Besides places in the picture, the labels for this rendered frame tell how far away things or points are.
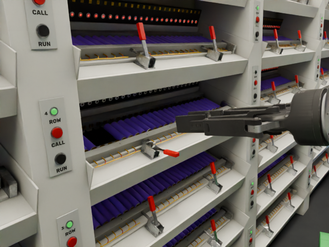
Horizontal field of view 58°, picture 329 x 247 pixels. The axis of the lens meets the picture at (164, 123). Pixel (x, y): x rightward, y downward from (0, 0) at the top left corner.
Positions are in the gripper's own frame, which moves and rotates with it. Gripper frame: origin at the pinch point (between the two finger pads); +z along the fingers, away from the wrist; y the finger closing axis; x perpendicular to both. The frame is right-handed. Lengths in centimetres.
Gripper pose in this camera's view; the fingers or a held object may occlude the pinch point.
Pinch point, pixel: (199, 121)
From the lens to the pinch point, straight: 52.1
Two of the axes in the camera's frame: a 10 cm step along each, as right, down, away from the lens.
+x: 1.6, 9.8, 1.5
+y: -6.4, 2.1, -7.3
